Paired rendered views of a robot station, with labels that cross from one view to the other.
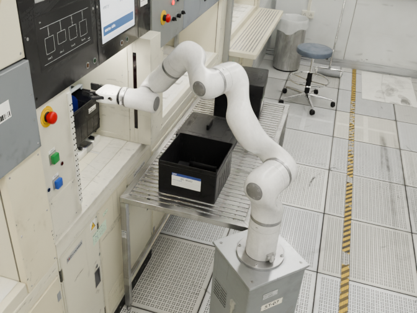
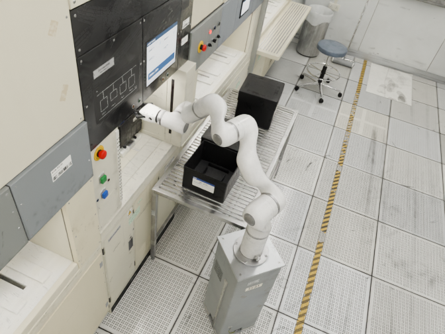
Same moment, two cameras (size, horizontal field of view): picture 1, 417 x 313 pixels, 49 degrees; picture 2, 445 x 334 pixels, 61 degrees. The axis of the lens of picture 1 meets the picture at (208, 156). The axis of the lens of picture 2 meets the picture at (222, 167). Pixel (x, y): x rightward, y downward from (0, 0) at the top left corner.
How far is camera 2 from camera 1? 0.45 m
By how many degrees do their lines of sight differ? 11
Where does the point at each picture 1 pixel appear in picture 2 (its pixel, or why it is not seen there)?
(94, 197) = (132, 193)
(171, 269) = (187, 230)
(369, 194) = (352, 183)
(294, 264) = (274, 263)
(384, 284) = (346, 261)
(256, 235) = (248, 242)
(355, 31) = (373, 28)
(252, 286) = (240, 278)
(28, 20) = (87, 93)
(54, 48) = (107, 105)
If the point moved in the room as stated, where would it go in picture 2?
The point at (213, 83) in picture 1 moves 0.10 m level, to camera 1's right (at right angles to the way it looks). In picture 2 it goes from (228, 138) to (251, 142)
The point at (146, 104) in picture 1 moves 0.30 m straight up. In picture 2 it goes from (178, 128) to (182, 77)
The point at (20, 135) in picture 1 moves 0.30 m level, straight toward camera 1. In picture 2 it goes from (78, 174) to (83, 239)
